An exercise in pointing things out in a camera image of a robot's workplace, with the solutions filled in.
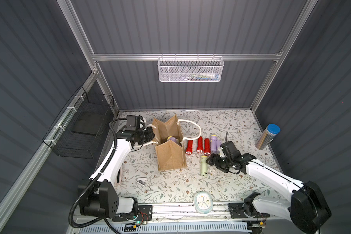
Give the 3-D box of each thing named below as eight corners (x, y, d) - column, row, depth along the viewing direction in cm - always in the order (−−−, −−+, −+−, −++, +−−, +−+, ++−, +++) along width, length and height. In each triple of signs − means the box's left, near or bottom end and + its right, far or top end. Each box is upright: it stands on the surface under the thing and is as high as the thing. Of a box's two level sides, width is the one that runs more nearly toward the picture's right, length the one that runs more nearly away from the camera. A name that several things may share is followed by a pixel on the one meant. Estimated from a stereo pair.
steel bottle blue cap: (256, 150, 99) (271, 132, 83) (253, 142, 103) (266, 124, 87) (266, 150, 99) (282, 132, 83) (262, 142, 103) (277, 124, 87)
